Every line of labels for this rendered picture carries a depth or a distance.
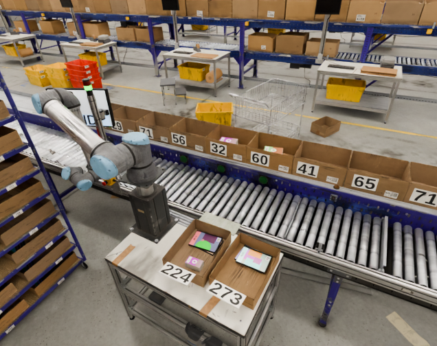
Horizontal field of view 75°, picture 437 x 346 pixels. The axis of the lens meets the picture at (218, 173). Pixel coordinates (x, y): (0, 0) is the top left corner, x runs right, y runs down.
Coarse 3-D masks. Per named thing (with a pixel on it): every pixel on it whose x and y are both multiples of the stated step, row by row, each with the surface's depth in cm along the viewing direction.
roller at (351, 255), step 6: (354, 216) 211; (360, 216) 210; (354, 222) 205; (360, 222) 206; (354, 228) 200; (354, 234) 195; (354, 240) 191; (348, 246) 189; (354, 246) 187; (348, 252) 184; (354, 252) 183; (348, 258) 180; (354, 258) 180
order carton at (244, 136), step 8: (216, 128) 268; (224, 128) 272; (232, 128) 268; (240, 128) 264; (208, 136) 257; (216, 136) 272; (224, 136) 277; (232, 136) 273; (240, 136) 269; (248, 136) 265; (208, 144) 254; (224, 144) 246; (232, 144) 242; (240, 144) 273; (208, 152) 259; (232, 152) 246; (240, 152) 242
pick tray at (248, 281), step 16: (240, 240) 190; (256, 240) 182; (224, 256) 173; (272, 256) 181; (224, 272) 173; (240, 272) 172; (256, 272) 172; (272, 272) 171; (240, 288) 163; (256, 288) 163
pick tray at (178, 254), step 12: (192, 228) 198; (204, 228) 198; (216, 228) 192; (180, 240) 186; (228, 240) 186; (168, 252) 176; (180, 252) 186; (192, 252) 185; (204, 252) 185; (216, 252) 185; (180, 264) 178; (204, 264) 177; (204, 276) 162
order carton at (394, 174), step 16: (352, 160) 231; (368, 160) 225; (384, 160) 220; (400, 160) 215; (352, 176) 208; (368, 176) 202; (384, 176) 224; (400, 176) 221; (368, 192) 209; (384, 192) 203; (400, 192) 198
